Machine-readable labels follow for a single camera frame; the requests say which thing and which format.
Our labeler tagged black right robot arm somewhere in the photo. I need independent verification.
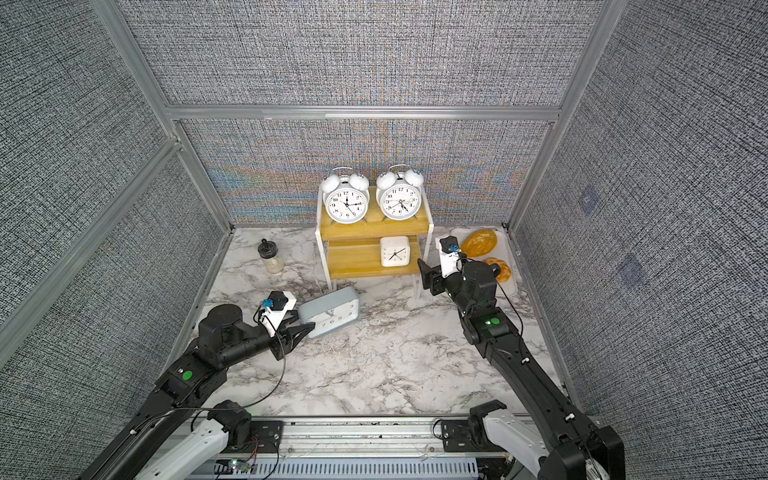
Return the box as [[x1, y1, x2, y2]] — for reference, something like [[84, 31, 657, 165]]
[[417, 260, 626, 479]]

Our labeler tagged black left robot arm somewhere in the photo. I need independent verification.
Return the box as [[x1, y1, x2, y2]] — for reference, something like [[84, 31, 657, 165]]
[[80, 304, 315, 479]]

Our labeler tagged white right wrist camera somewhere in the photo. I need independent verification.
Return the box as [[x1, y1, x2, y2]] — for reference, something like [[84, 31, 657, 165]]
[[436, 235, 461, 278]]

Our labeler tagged glass jar black lid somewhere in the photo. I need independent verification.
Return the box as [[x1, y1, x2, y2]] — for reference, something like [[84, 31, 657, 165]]
[[257, 238, 284, 274]]

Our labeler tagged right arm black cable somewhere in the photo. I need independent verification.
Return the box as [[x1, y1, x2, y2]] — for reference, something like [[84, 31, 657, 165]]
[[455, 251, 526, 361]]

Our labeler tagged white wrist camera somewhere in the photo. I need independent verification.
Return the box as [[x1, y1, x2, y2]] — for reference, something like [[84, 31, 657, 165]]
[[255, 291, 296, 337], [436, 235, 461, 278]]

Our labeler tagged grey rectangular digital clock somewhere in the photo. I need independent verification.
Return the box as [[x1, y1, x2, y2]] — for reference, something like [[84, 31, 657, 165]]
[[298, 287, 360, 338]]

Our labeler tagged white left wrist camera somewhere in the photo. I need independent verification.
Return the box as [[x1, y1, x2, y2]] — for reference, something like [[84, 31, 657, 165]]
[[255, 291, 296, 337]]

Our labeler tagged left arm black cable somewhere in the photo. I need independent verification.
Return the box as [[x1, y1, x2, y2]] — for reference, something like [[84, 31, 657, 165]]
[[119, 299, 288, 480]]

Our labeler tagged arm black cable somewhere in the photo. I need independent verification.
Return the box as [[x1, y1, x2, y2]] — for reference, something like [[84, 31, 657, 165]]
[[455, 251, 526, 361], [119, 299, 288, 480]]

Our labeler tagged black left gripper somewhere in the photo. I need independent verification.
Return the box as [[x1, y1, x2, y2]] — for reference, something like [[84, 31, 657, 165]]
[[220, 321, 316, 370]]

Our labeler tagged glazed ring pastry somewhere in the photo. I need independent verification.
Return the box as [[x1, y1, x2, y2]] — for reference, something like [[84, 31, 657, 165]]
[[483, 257, 512, 283]]

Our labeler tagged yellow wooden two-tier shelf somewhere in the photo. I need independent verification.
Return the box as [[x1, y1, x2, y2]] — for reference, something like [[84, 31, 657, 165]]
[[315, 187, 434, 290]]

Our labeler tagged white twin-bell alarm clock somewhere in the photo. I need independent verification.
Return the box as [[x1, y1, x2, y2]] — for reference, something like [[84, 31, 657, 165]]
[[376, 164, 424, 221]]

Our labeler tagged white cutting board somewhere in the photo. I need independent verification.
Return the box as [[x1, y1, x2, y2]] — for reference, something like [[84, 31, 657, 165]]
[[425, 227, 521, 298]]

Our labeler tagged white cube digital clock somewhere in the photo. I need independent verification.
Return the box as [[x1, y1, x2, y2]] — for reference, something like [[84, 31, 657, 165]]
[[380, 236, 411, 268]]

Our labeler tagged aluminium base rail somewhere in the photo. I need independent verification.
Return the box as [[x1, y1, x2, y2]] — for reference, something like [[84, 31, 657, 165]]
[[101, 415, 625, 480]]

